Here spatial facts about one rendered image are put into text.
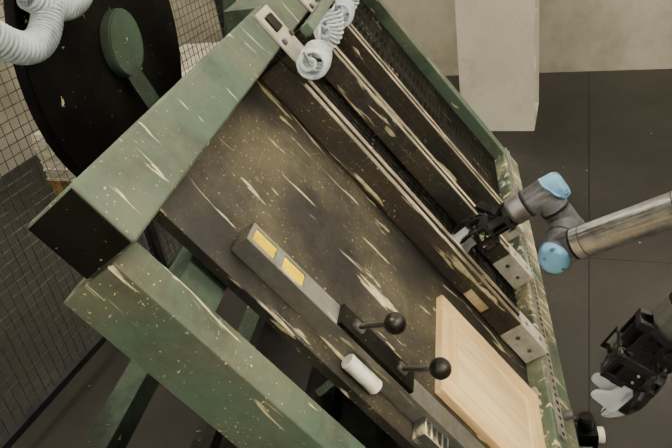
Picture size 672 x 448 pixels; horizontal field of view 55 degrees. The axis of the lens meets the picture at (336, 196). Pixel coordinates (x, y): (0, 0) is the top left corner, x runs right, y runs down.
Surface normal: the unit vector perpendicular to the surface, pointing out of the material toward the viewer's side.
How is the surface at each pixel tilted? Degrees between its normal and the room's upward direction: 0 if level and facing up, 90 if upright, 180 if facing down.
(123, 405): 0
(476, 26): 90
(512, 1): 90
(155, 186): 56
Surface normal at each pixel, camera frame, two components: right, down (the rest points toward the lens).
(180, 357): -0.15, 0.49
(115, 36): 0.98, -0.05
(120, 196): 0.73, -0.53
